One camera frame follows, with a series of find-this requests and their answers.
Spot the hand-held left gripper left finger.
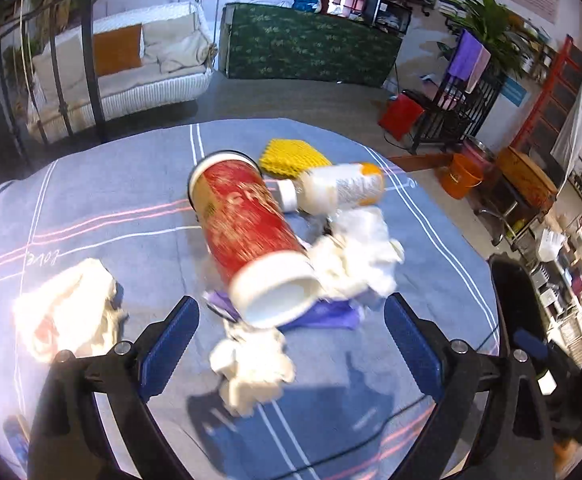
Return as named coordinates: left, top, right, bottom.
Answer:
left=30, top=296, right=201, bottom=480

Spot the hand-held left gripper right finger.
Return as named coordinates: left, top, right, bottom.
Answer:
left=383, top=292, right=556, bottom=480

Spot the purple tissue packet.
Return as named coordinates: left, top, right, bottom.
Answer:
left=203, top=287, right=362, bottom=333

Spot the white tissue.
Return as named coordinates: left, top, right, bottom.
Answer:
left=13, top=258, right=128, bottom=363
left=208, top=320, right=297, bottom=418
left=311, top=207, right=406, bottom=311

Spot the black trash bin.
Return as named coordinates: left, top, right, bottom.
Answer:
left=488, top=254, right=582, bottom=441

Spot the red paper cup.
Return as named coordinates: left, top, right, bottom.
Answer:
left=187, top=150, right=322, bottom=328

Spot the orange bucket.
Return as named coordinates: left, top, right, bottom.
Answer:
left=436, top=152, right=484, bottom=201

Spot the plastic bottle with orange label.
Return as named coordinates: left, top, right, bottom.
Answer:
left=277, top=162, right=387, bottom=213

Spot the blue-grey striped tablecloth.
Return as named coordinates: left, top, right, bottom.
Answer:
left=0, top=117, right=502, bottom=480

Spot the white shelf rack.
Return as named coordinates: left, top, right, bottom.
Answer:
left=536, top=200, right=582, bottom=361

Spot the wooden box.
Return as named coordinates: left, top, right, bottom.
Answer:
left=496, top=146, right=558, bottom=206

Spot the yellow sponge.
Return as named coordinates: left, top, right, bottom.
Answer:
left=259, top=138, right=333, bottom=180

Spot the red box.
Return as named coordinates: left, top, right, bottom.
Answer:
left=378, top=92, right=424, bottom=141

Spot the black metal rack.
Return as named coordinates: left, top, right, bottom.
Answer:
left=403, top=67, right=507, bottom=156

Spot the white wicker sofa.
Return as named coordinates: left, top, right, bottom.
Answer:
left=26, top=1, right=217, bottom=143

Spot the red wooden cabinet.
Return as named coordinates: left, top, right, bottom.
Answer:
left=508, top=35, right=582, bottom=176

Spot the purple towel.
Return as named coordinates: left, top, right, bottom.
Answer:
left=448, top=30, right=492, bottom=93

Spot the black metal railing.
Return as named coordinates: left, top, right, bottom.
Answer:
left=0, top=0, right=109, bottom=161

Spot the orange cushion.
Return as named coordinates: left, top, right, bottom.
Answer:
left=93, top=25, right=144, bottom=78

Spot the cream cushion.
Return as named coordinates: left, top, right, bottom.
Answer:
left=142, top=14, right=212, bottom=73

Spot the green patterned counter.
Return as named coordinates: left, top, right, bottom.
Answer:
left=219, top=2, right=404, bottom=88

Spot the black display box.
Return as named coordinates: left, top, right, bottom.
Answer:
left=363, top=0, right=413, bottom=36

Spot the green potted plant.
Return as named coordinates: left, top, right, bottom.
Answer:
left=441, top=0, right=547, bottom=81

